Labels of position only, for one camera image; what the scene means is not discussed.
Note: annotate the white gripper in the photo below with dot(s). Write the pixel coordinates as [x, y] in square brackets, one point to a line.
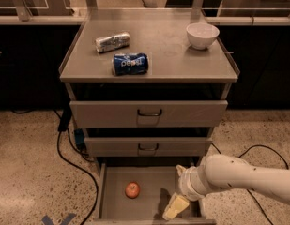
[186, 184]

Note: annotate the red apple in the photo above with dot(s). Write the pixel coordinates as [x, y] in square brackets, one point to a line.
[132, 190]

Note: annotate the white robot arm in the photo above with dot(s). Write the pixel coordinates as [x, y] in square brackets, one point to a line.
[219, 173]

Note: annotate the open bottom drawer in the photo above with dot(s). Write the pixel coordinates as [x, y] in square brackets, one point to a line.
[157, 185]

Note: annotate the middle drawer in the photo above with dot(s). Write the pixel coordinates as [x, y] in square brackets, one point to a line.
[147, 147]

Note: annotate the top drawer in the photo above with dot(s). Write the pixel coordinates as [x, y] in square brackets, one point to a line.
[148, 114]

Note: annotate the grey drawer cabinet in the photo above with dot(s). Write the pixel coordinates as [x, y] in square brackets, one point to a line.
[197, 132]

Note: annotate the dark background counter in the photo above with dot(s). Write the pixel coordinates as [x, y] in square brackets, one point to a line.
[48, 66]

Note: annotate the blue power adapter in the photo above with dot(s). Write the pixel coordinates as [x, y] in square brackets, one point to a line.
[79, 138]

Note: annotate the blue pepsi can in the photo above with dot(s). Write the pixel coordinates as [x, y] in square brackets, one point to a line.
[130, 64]

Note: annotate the white ceramic bowl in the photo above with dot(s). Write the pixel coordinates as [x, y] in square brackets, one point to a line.
[201, 35]

